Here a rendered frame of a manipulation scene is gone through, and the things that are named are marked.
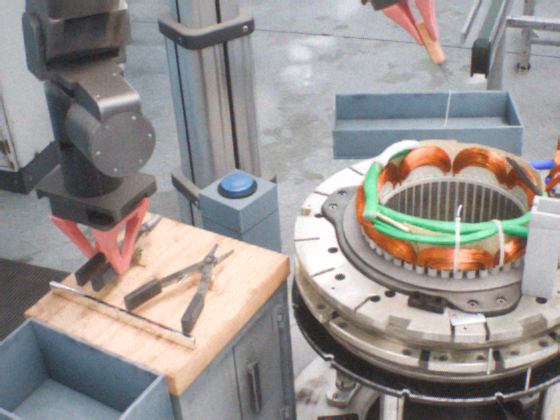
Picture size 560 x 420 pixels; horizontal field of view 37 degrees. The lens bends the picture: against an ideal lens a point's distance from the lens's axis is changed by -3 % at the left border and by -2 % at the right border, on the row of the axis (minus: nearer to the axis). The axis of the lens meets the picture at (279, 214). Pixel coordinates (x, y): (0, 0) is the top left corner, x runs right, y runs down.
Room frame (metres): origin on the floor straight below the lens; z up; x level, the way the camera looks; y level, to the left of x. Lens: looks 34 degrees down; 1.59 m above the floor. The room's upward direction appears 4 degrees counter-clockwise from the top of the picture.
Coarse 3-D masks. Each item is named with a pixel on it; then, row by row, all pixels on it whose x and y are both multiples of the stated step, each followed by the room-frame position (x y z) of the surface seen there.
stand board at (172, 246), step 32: (160, 224) 0.78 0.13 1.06; (160, 256) 0.72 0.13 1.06; (192, 256) 0.72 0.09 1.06; (256, 256) 0.71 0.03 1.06; (288, 256) 0.70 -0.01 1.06; (128, 288) 0.67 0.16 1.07; (192, 288) 0.66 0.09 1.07; (224, 288) 0.66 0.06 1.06; (256, 288) 0.65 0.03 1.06; (64, 320) 0.63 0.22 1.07; (96, 320) 0.62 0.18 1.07; (160, 320) 0.62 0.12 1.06; (224, 320) 0.61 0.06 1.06; (128, 352) 0.57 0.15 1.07; (160, 352) 0.57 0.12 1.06; (192, 352) 0.57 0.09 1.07
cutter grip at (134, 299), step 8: (152, 280) 0.64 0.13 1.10; (144, 288) 0.63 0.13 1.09; (152, 288) 0.63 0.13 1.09; (160, 288) 0.64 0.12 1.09; (128, 296) 0.62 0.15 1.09; (136, 296) 0.62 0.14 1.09; (144, 296) 0.63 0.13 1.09; (152, 296) 0.63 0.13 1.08; (128, 304) 0.62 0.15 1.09; (136, 304) 0.62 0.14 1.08
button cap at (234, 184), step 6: (234, 174) 0.91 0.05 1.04; (240, 174) 0.91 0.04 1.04; (222, 180) 0.90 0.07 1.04; (228, 180) 0.89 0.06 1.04; (234, 180) 0.89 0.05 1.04; (240, 180) 0.89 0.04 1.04; (246, 180) 0.89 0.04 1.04; (252, 180) 0.89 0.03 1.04; (222, 186) 0.89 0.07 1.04; (228, 186) 0.88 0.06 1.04; (234, 186) 0.88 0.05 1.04; (240, 186) 0.88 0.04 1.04; (246, 186) 0.88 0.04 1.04; (252, 186) 0.89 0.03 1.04; (228, 192) 0.88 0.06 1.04; (234, 192) 0.87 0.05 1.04; (240, 192) 0.87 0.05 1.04
